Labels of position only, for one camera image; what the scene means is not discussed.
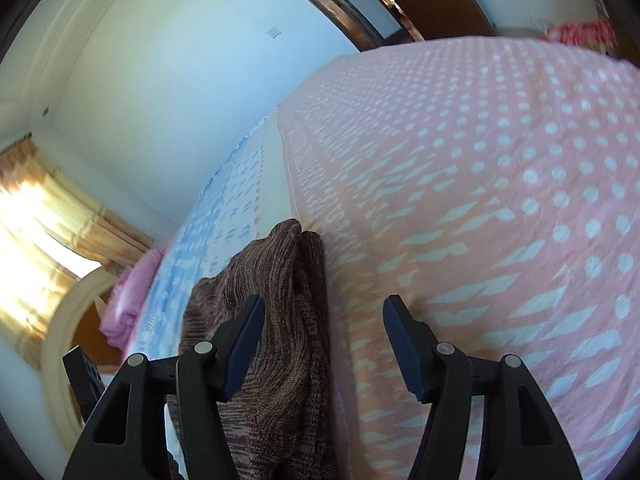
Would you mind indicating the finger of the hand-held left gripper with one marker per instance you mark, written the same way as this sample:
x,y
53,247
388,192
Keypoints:
x,y
80,375

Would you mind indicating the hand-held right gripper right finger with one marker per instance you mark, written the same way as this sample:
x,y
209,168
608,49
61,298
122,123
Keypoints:
x,y
405,345

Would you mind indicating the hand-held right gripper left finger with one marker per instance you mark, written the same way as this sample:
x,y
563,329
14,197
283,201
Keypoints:
x,y
245,340

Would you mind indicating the brown knit sweater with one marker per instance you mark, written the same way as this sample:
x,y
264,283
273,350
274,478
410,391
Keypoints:
x,y
285,300

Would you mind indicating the cream and wood headboard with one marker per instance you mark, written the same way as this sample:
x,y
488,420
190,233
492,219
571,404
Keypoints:
x,y
60,320

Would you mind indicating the folded pink quilt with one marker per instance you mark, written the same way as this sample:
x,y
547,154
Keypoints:
x,y
130,300

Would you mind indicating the blue and pink patterned bedsheet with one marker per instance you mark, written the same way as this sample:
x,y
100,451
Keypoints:
x,y
450,210

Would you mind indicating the yellow curtain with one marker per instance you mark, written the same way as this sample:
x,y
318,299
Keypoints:
x,y
50,210

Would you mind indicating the red patterned cloth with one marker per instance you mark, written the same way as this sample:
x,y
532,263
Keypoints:
x,y
580,35

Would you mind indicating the white wall switch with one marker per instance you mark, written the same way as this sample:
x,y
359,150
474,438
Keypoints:
x,y
273,32

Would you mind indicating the dark wooden door frame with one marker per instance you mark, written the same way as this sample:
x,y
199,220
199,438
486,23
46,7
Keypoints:
x,y
350,5

